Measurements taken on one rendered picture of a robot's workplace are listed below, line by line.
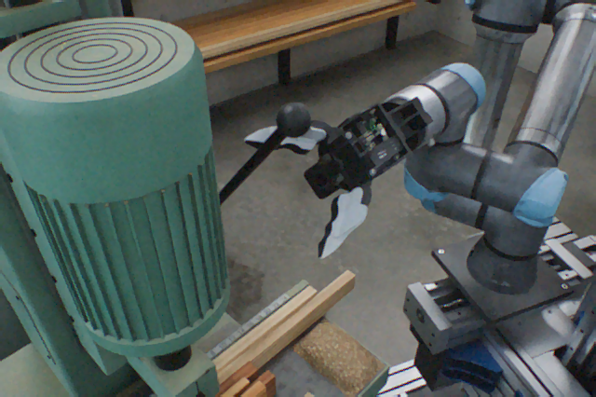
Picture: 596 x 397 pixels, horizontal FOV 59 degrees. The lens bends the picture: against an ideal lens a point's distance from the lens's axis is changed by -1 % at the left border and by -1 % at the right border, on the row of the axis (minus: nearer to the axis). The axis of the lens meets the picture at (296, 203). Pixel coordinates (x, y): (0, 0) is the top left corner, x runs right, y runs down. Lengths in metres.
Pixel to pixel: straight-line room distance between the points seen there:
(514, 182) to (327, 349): 0.41
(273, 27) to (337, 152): 2.35
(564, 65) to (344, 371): 0.58
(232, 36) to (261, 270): 1.21
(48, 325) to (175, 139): 0.49
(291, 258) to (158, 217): 1.89
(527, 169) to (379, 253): 1.68
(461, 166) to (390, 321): 1.45
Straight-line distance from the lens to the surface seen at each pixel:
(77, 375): 0.97
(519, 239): 1.14
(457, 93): 0.72
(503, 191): 0.76
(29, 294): 0.81
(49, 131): 0.42
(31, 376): 1.16
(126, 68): 0.45
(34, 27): 0.57
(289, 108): 0.51
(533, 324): 1.31
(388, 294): 2.24
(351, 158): 0.60
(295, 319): 0.94
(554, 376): 1.25
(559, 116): 0.82
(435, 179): 0.78
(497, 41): 1.03
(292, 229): 2.48
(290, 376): 0.93
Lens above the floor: 1.69
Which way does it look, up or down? 40 degrees down
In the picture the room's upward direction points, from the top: straight up
